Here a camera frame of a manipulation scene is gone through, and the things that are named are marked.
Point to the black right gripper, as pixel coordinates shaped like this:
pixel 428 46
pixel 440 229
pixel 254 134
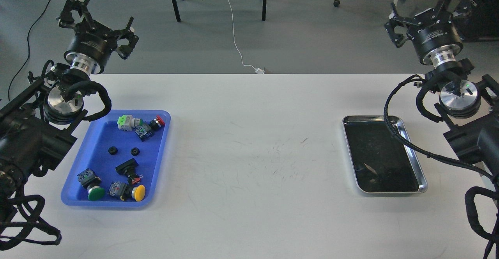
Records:
pixel 436 38

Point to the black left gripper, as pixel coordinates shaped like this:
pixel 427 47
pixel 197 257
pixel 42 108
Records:
pixel 92 45

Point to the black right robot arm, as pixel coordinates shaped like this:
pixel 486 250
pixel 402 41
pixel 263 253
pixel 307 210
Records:
pixel 469 109

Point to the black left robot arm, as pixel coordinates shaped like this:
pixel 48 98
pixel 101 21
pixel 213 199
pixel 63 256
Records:
pixel 37 125

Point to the blue plastic tray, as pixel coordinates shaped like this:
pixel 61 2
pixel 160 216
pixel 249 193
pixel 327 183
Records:
pixel 93 154

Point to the silver metal tray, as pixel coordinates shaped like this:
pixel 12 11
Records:
pixel 381 164

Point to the black equipment case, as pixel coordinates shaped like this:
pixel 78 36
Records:
pixel 483 24

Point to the green white push button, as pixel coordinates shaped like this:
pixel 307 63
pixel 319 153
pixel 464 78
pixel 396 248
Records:
pixel 128 122

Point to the green mushroom push button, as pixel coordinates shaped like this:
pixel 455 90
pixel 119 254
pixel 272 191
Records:
pixel 91 182

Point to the yellow mushroom push button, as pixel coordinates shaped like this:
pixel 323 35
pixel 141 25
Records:
pixel 125 191

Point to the red push button switch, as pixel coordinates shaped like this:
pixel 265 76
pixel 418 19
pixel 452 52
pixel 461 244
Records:
pixel 145 130

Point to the black push button switch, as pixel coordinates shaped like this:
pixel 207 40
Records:
pixel 128 169

